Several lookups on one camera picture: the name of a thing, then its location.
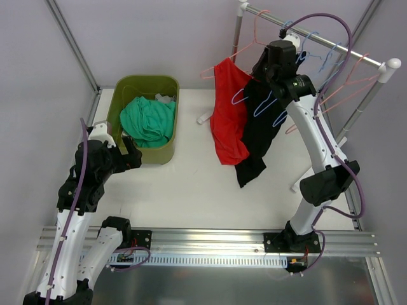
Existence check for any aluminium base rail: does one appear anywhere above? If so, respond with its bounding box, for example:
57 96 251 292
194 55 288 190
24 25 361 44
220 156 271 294
38 226 381 257

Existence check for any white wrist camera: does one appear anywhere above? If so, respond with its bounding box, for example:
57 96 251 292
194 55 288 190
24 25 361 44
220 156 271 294
279 29 301 50
88 121 116 149

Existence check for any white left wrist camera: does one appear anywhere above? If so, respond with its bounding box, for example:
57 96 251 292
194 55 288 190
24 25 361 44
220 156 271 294
88 121 116 149

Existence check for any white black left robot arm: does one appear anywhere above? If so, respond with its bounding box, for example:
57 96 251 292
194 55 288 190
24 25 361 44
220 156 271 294
23 137 142 304

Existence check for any red tank top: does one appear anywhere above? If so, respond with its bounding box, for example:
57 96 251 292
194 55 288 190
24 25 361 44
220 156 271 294
210 58 251 165

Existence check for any grey tank top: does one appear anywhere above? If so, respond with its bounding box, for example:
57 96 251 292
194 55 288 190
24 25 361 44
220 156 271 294
155 93 176 104

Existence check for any white slotted cable duct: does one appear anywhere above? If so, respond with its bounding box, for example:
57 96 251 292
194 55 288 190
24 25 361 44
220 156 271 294
105 251 288 269

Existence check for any olive green plastic basket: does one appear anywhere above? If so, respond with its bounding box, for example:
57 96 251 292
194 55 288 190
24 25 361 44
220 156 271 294
107 74 179 165

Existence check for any green tank top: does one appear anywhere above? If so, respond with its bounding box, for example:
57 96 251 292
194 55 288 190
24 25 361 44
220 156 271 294
120 97 176 148

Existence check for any black tank top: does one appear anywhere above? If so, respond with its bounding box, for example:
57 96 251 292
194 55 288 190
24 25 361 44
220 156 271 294
235 79 285 188

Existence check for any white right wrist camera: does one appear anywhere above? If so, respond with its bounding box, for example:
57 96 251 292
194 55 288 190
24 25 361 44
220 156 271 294
279 29 301 50

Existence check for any pink hanger with red top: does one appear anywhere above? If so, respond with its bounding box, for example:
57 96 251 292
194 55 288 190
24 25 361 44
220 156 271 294
200 9 271 80

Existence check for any silver white clothes rack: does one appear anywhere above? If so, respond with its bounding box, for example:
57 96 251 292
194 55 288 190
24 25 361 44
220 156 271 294
232 1 401 145

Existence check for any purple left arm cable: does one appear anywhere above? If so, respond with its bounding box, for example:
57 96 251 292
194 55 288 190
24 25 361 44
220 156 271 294
43 117 90 305

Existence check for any pink wire hanger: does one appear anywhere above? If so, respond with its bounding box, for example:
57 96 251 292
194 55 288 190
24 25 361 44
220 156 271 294
285 53 381 135

